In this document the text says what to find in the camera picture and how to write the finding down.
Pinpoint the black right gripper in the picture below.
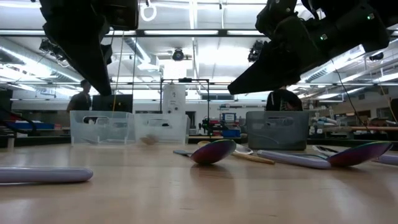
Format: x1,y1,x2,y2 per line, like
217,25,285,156
228,4,390,95

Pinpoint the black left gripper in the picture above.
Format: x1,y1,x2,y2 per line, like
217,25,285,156
39,0,113,96

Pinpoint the gold spoon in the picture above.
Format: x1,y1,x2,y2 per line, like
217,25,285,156
197,140,276,165

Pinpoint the lilac handled silver spoon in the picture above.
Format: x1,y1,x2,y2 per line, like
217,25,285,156
0,167,94,184
235,143,332,170
312,145,398,166

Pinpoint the iridescent rainbow spoon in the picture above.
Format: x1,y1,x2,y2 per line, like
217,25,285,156
295,141,394,167
173,139,237,165

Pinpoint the person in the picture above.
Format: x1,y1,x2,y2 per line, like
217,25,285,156
66,79,93,113
265,84,304,112

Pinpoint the black computer monitor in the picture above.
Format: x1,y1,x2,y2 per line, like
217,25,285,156
91,94,134,113

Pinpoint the grey plastic bin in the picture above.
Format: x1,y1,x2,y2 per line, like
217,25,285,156
245,111,310,151

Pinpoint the clear plastic bin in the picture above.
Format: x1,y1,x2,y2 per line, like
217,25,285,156
70,110,136,146
134,113,190,146

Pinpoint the white control box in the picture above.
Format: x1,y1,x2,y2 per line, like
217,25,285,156
162,83,187,115

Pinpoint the black ceiling camera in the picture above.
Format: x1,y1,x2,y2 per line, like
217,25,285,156
248,39,265,63
172,48,185,62
39,37,68,63

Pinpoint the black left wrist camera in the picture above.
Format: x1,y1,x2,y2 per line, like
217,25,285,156
107,0,140,31

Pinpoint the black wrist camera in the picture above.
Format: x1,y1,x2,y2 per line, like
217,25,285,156
107,0,140,31
254,0,299,44

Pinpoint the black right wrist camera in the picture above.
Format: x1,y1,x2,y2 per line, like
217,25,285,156
254,0,299,44

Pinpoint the black aluminium table frame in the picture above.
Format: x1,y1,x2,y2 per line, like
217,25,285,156
0,134,398,149

